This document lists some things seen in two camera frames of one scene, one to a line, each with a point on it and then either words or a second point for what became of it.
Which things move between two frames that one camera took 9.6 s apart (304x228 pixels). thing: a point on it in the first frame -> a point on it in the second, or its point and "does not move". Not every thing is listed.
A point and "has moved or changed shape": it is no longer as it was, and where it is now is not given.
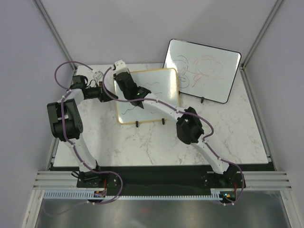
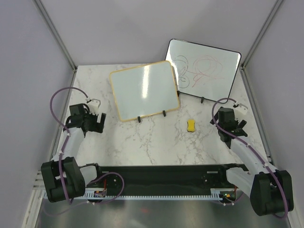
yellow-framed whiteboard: (163, 84) has moved or changed shape
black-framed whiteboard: (203, 71) does not move
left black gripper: (104, 93) -> (97, 124)
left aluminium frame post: (45, 15) does not move
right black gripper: (128, 74) -> (241, 124)
